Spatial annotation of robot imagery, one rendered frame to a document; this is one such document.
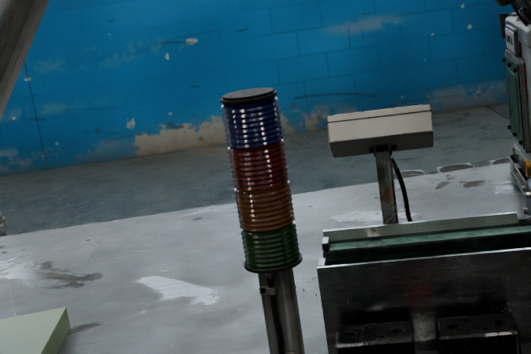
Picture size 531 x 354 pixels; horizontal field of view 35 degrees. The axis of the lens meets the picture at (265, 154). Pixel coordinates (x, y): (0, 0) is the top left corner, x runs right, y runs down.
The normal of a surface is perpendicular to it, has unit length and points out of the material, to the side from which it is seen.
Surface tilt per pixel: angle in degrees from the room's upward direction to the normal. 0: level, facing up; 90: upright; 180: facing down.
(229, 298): 0
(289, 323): 90
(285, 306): 90
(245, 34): 90
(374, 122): 55
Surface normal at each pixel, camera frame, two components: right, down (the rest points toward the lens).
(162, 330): -0.15, -0.96
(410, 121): -0.18, -0.36
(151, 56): 0.03, 0.22
